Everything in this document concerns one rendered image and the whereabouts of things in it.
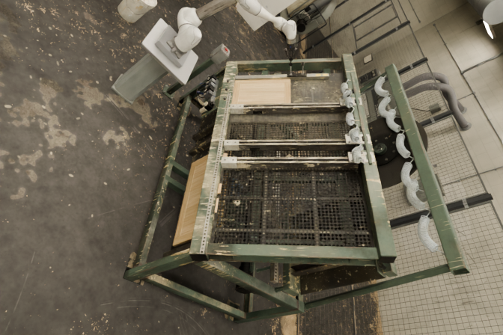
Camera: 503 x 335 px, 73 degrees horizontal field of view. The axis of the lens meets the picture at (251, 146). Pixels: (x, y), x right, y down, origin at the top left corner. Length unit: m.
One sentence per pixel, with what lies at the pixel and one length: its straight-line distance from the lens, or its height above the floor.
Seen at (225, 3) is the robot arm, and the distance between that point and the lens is 3.17.
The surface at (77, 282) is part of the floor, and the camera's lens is 2.90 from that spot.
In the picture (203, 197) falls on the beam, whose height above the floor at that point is 0.84.
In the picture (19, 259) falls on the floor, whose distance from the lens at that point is 2.77.
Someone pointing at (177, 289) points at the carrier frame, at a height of 0.18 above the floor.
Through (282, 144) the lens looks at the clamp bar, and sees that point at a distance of 2.83.
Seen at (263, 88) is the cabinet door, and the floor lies 1.13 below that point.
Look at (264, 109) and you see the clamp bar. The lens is 3.17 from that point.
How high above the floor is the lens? 2.57
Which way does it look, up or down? 31 degrees down
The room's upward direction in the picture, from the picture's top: 63 degrees clockwise
